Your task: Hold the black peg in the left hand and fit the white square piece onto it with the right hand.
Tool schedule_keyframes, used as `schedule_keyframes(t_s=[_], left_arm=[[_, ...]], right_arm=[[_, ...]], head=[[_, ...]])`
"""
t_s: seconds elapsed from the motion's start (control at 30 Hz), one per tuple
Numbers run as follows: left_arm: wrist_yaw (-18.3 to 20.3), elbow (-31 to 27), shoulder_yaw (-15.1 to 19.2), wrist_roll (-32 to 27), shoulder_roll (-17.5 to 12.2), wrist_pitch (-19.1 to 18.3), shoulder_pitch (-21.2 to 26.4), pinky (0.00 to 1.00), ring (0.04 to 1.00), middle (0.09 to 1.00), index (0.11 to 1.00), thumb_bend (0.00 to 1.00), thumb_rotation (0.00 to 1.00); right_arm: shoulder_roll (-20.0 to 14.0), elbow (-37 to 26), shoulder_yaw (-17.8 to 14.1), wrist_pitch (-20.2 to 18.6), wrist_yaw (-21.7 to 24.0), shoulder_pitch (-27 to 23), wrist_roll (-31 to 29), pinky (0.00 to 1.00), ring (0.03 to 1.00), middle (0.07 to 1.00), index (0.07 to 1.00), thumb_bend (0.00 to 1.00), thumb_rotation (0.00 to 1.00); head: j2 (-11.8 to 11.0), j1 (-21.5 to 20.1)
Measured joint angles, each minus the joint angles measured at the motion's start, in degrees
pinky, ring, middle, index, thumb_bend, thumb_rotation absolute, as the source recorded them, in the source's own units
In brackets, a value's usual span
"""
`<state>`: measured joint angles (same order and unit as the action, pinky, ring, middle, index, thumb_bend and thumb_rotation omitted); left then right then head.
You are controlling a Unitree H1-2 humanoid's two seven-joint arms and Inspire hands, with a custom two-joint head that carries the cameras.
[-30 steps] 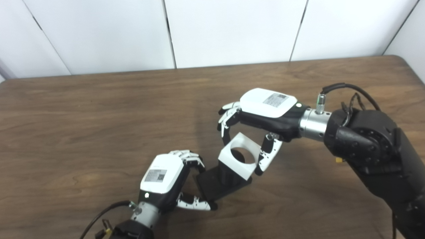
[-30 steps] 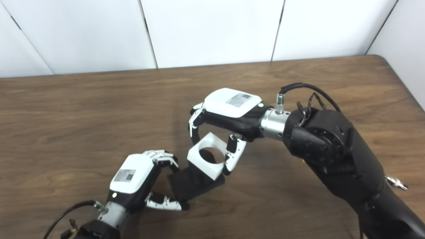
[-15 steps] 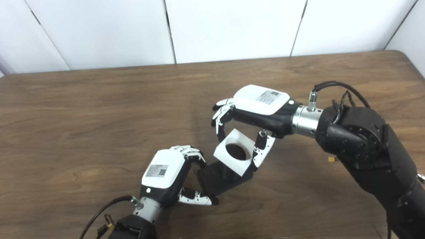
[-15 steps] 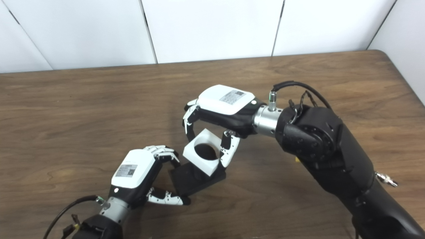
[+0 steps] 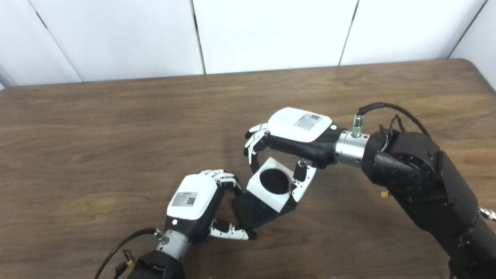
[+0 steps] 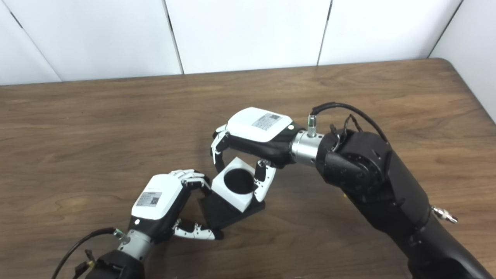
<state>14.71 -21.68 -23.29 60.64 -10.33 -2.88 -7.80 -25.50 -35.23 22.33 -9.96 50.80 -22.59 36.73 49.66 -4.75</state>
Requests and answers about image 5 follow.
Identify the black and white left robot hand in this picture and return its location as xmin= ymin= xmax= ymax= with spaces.
xmin=165 ymin=169 xmax=257 ymax=243

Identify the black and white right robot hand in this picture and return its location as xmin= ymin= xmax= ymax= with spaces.
xmin=243 ymin=107 xmax=347 ymax=203

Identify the black cylindrical peg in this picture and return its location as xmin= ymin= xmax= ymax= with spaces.
xmin=231 ymin=169 xmax=299 ymax=231

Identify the white square piece with hole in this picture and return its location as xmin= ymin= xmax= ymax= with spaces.
xmin=246 ymin=157 xmax=295 ymax=213

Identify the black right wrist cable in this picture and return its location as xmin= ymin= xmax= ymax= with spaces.
xmin=355 ymin=102 xmax=432 ymax=140

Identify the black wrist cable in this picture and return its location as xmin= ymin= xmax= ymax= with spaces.
xmin=93 ymin=227 xmax=163 ymax=279
xmin=355 ymin=102 xmax=432 ymax=140

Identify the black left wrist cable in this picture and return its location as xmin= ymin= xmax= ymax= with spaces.
xmin=93 ymin=227 xmax=163 ymax=279

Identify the grey wall corner strip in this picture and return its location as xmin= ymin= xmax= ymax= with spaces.
xmin=0 ymin=64 xmax=18 ymax=88

